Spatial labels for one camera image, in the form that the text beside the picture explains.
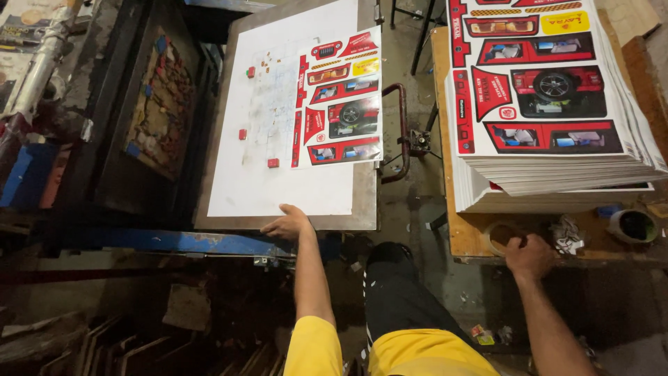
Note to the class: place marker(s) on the person's right hand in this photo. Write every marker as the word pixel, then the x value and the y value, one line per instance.
pixel 531 257

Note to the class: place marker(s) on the person's left hand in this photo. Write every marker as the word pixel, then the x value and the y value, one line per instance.
pixel 292 224

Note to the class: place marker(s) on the person's right fingers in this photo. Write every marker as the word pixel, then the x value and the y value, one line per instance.
pixel 513 245

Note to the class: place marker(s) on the brown tape roll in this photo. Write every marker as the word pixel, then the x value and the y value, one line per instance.
pixel 493 237

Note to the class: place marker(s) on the wooden work table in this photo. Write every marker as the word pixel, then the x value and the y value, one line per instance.
pixel 469 230

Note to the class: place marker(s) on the crumpled paper scrap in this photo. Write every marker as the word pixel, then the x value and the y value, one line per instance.
pixel 566 235

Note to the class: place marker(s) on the red and yellow floor scraps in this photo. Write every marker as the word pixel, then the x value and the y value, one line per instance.
pixel 483 334

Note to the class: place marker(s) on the small blue block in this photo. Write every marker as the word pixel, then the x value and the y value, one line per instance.
pixel 608 210

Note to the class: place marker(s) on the small round ink tin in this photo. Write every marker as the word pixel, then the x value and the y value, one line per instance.
pixel 632 225

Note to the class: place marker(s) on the person's black trouser leg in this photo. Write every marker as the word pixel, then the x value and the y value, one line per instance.
pixel 396 297

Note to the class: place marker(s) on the person's yellow shirt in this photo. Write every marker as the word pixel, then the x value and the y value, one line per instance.
pixel 417 355

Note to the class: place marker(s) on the stack of printed carton sheets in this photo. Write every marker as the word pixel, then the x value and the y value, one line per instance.
pixel 542 94

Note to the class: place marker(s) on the grey metal platen plate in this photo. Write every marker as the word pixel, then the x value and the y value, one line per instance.
pixel 365 198

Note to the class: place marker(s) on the brown wooden board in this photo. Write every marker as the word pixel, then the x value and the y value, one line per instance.
pixel 644 89

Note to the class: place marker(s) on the red printed carton sheet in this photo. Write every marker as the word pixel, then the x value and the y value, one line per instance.
pixel 339 99

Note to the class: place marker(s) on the small red guide block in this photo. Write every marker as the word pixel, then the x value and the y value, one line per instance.
pixel 251 72
pixel 273 163
pixel 242 134

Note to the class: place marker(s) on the white backing sheet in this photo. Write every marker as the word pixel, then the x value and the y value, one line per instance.
pixel 245 177

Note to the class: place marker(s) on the wooden cutting die board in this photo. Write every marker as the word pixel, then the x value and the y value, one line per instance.
pixel 159 104

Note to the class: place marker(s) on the heap of metal frames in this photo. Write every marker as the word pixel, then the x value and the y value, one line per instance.
pixel 104 350

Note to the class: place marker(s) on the foil wrapped pipe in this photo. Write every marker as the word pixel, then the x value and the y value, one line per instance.
pixel 39 62

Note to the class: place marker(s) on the small black clamp bracket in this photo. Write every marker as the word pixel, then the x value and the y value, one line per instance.
pixel 420 141

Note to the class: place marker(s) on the black metal stool frame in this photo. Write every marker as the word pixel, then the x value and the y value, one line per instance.
pixel 420 31

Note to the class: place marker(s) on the blue machine frame bar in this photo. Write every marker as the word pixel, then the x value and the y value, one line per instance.
pixel 177 241

